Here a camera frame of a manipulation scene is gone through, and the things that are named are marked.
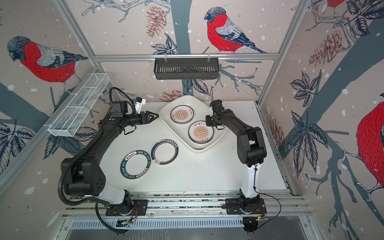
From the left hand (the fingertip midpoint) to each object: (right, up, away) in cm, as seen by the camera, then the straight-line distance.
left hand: (154, 116), depth 81 cm
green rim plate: (+2, -23, +13) cm, 26 cm away
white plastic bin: (+26, +7, +32) cm, 42 cm away
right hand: (+31, -5, +18) cm, 37 cm away
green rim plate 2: (-14, -29, +7) cm, 33 cm away
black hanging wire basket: (+16, +34, +26) cm, 45 cm away
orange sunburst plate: (+25, -12, +20) cm, 34 cm away
